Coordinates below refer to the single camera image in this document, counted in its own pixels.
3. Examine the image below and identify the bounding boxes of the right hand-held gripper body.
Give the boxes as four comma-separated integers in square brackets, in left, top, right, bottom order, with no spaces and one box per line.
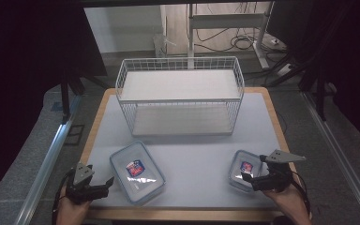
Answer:
[250,149,308,192]

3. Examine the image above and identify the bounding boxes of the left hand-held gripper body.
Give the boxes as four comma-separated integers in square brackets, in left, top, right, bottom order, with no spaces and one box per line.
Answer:
[65,161,110,204]

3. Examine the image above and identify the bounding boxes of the small clear lidded food container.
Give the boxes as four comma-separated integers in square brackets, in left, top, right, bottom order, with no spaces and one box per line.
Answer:
[227,149,269,193]

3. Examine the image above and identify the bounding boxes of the large clear lidded food container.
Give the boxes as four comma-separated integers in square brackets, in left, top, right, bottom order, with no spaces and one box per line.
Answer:
[109,140,167,207]

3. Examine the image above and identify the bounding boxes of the white wire shelf rack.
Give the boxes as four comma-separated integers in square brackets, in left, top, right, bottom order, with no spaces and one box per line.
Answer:
[114,55,246,138]

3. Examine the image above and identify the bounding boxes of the person's right hand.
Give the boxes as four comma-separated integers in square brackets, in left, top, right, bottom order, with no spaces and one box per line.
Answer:
[262,182,311,220]

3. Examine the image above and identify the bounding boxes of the person's left hand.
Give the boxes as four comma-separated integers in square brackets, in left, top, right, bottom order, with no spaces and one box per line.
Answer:
[55,187,92,225]

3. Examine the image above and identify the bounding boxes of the black square floor plate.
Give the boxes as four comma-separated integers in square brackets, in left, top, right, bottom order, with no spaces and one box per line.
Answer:
[63,124,85,146]

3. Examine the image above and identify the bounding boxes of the pale grey table mat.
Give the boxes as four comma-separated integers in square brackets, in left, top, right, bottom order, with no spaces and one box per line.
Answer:
[88,91,291,209]

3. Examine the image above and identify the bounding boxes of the black tripod stand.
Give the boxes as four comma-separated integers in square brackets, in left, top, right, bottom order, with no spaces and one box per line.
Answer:
[58,67,108,124]

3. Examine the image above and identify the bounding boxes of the black metal stand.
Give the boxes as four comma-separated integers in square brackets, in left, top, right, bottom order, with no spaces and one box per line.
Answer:
[264,55,330,122]

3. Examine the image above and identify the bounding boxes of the white power strip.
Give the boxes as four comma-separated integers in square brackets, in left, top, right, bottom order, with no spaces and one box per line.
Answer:
[276,63,295,78]

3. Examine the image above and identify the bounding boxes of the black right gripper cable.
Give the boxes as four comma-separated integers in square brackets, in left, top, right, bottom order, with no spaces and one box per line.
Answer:
[290,177,313,220]

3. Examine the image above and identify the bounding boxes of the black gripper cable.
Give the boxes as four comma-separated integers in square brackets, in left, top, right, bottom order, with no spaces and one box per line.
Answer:
[52,169,77,225]
[290,177,313,220]

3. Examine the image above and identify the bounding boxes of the aluminium rail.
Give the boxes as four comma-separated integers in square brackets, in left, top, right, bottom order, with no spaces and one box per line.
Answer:
[13,93,83,225]
[301,91,360,225]

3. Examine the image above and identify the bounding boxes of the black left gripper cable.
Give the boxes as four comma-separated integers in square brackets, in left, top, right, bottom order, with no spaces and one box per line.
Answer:
[52,169,77,225]

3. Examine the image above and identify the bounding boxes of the black floor cables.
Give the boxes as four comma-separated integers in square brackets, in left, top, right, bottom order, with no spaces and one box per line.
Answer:
[196,27,287,54]

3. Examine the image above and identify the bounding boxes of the white metal desk frame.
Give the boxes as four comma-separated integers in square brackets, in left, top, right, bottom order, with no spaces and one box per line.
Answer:
[186,2,272,70]

